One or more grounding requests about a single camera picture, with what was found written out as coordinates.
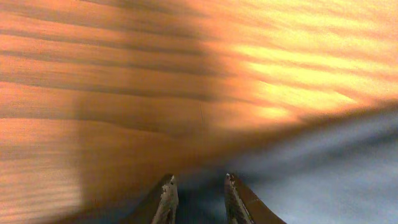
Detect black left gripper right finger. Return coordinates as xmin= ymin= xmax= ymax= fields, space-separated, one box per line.
xmin=224 ymin=174 xmax=286 ymax=224

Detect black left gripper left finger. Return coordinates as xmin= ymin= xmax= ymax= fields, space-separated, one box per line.
xmin=121 ymin=174 xmax=178 ymax=224

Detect navy blue shorts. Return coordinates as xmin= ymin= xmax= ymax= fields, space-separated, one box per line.
xmin=177 ymin=109 xmax=397 ymax=223

